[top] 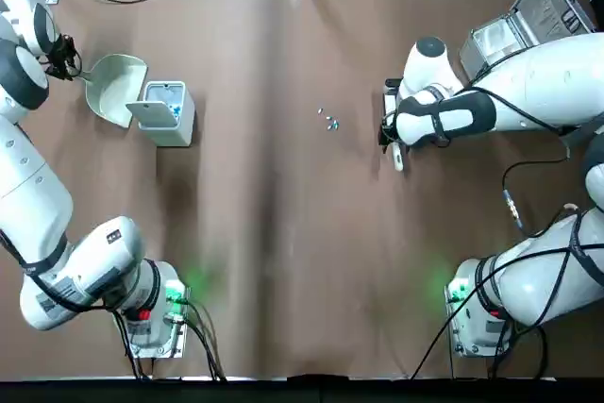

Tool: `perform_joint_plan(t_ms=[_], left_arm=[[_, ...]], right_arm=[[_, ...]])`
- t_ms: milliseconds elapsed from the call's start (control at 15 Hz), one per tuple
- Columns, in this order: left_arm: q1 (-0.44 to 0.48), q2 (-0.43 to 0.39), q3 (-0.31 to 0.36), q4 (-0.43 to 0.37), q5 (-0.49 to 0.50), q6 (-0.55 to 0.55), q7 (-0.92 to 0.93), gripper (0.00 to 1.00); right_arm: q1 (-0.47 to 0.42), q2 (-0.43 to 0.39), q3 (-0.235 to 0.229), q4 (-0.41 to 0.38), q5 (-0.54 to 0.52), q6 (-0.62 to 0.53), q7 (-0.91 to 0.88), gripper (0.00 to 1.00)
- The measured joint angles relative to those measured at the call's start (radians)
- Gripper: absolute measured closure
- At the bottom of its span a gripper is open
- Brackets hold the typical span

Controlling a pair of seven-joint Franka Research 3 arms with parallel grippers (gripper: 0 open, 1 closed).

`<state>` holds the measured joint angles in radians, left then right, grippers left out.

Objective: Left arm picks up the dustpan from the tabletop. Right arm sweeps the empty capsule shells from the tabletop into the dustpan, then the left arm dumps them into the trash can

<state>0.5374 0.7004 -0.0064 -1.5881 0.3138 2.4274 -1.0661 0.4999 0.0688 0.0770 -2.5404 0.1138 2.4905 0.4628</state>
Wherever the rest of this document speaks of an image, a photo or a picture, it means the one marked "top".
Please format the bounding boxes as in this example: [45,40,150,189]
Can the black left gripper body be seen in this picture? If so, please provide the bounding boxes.
[46,33,72,76]

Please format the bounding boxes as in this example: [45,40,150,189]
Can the black cable silver connector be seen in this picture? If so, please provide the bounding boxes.
[501,143,579,239]

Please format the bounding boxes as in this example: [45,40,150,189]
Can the white trash can with lid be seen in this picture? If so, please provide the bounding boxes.
[125,80,197,148]

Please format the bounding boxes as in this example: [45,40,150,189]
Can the black base cable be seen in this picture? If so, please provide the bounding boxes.
[181,296,228,381]
[409,279,478,381]

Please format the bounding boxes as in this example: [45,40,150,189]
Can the aluminium carry case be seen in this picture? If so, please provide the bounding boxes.
[460,0,596,78]

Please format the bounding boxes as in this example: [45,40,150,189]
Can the white handled brush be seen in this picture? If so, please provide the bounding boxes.
[382,77,407,172]

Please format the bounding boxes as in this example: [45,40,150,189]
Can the white plastic dustpan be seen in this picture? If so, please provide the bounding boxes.
[70,53,148,129]

